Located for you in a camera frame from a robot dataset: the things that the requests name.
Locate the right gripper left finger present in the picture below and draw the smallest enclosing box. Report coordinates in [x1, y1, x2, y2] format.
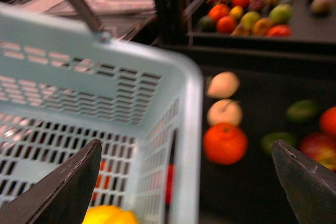
[1, 139, 102, 223]

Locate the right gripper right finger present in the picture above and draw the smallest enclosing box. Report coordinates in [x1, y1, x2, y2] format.
[271, 141, 335, 223]

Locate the yellow lemon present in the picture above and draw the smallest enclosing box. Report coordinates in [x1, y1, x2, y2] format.
[82, 205, 139, 224]

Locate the teal plastic shopping basket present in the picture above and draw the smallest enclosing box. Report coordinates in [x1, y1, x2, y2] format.
[1, 0, 203, 223]

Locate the black metal shelf rack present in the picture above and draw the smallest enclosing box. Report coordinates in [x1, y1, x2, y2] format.
[154, 0, 335, 223]

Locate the green apple back shelf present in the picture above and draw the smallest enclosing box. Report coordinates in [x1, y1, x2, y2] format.
[268, 4, 292, 25]

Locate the red apple front tray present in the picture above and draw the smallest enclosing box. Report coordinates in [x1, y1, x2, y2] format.
[298, 132, 335, 172]

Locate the orange mandarin left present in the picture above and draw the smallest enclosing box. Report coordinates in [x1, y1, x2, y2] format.
[203, 122, 248, 165]

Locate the white pear with stem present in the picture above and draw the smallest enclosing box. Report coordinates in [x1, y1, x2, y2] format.
[207, 99, 243, 126]

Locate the orange fruit front left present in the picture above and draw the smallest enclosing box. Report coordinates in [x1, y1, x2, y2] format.
[207, 4, 230, 23]

